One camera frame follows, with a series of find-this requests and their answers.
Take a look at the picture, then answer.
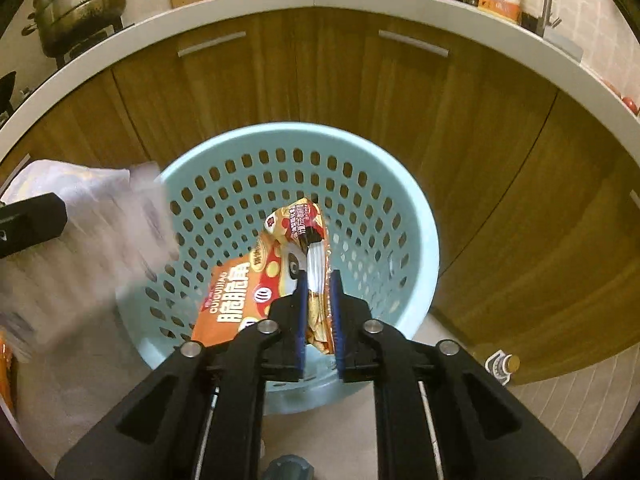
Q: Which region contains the small bottle on floor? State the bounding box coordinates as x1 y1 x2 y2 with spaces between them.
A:
485 350 521 386

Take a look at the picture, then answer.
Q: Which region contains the fan-pattern grey tablecloth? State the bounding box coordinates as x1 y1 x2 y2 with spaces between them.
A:
1 160 171 474

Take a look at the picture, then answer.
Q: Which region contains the light blue perforated trash basket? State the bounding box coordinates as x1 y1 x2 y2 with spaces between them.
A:
117 122 439 414

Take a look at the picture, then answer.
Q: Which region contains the clear printed plastic bag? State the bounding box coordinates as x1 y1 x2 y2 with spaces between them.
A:
1 180 178 361

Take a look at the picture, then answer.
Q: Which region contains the steel kitchen faucet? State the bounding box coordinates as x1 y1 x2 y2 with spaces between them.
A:
536 0 562 37

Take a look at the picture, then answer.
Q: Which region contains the black wok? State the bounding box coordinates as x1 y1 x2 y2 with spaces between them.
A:
0 70 16 116

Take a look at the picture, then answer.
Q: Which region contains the stacked steel steamer pot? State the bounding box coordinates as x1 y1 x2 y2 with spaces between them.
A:
22 0 127 58

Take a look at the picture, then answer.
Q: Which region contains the orange snack bag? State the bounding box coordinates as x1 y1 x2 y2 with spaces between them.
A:
192 197 335 354

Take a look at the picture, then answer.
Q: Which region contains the red plastic bag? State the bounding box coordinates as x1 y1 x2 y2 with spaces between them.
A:
0 338 14 413

